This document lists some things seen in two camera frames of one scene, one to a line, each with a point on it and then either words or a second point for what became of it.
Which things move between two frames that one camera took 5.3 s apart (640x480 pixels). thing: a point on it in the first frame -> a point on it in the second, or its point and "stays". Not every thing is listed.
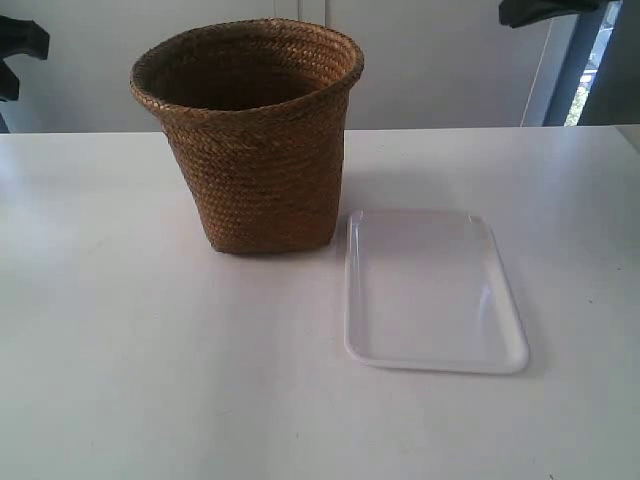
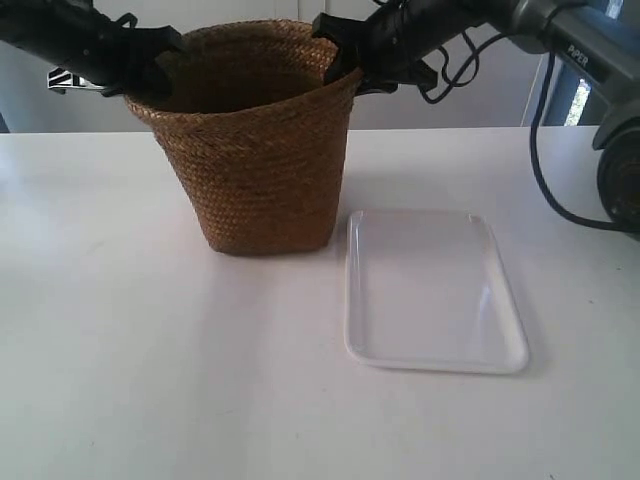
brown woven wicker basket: (255, 111) stays
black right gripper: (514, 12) -> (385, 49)
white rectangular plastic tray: (426, 291) stays
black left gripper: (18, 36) -> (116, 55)
